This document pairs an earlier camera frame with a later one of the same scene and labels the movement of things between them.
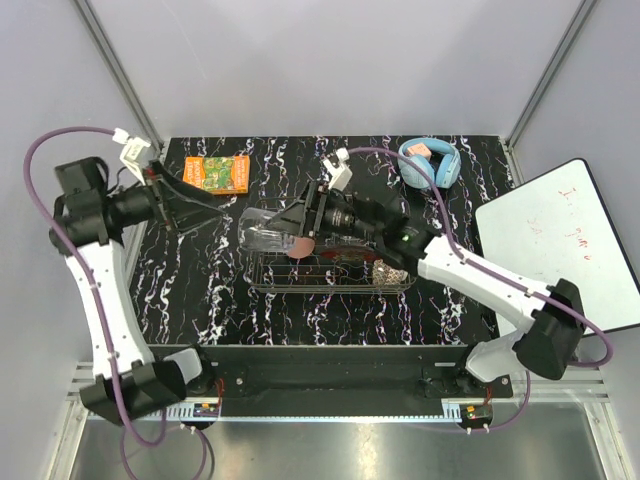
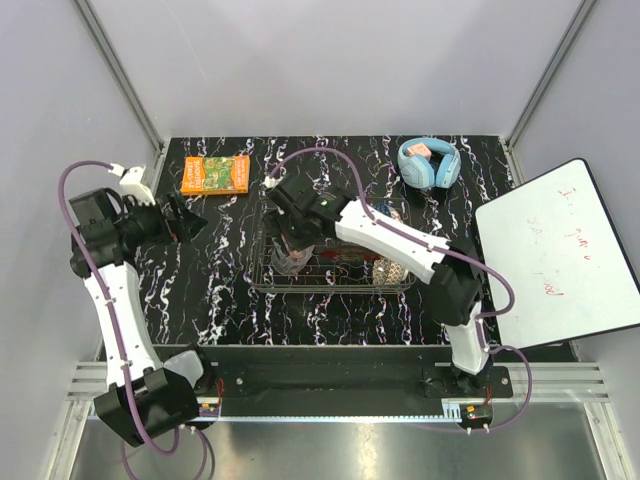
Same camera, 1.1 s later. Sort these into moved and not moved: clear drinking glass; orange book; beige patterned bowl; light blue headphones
Moved: clear drinking glass
Not moved: orange book; beige patterned bowl; light blue headphones
